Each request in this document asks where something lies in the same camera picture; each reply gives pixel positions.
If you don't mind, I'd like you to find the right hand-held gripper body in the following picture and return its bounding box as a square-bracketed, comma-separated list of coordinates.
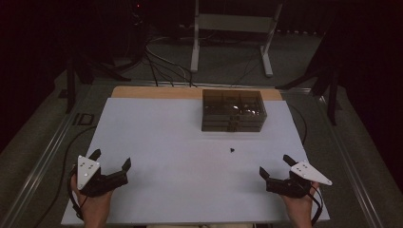
[265, 160, 334, 200]

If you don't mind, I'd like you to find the black floor plate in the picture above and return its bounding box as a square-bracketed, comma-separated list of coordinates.
[71, 112, 96, 127]

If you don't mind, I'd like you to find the bundle of floor cables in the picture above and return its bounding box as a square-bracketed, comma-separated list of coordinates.
[144, 35, 198, 88]

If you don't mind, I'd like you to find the dark equipment rack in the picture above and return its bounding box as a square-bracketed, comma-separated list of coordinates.
[125, 0, 150, 62]

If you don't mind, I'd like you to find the aluminium floor rail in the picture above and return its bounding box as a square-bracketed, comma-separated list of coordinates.
[94, 79, 314, 93]
[0, 108, 84, 228]
[317, 94, 386, 228]

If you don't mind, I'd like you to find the long black floor cable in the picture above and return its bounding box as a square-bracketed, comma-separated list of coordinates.
[32, 125, 98, 228]

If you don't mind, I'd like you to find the white board sheet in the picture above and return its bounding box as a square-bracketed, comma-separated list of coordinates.
[60, 97, 331, 226]

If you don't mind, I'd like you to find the white metal stand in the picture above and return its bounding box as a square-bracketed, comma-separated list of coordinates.
[189, 0, 284, 78]

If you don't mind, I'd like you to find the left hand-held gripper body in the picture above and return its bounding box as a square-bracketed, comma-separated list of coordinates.
[76, 154, 129, 199]

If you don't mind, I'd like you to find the thin black floor cable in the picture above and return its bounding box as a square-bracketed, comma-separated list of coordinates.
[286, 103, 309, 146]

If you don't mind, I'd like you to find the black tripod stand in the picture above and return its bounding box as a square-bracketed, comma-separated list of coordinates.
[64, 51, 133, 115]
[275, 29, 344, 126]

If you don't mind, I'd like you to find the transparent bottom drawer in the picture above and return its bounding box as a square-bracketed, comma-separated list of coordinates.
[201, 125, 263, 133]

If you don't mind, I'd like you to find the person's right hand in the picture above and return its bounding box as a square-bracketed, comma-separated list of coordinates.
[279, 180, 319, 228]

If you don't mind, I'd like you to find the hand-held gripper cable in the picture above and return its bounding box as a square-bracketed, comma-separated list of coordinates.
[304, 182, 324, 227]
[67, 166, 86, 221]

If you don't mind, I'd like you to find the right hand-held gripper cable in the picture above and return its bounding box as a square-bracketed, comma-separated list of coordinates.
[304, 182, 324, 227]

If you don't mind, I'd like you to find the person's left hand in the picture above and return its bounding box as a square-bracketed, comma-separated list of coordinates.
[69, 174, 115, 228]

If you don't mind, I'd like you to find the left hand-held gripper cable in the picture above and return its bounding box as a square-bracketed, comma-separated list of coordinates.
[67, 166, 86, 221]

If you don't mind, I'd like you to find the smoked transparent drawer box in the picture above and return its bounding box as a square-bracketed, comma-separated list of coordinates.
[201, 88, 268, 133]

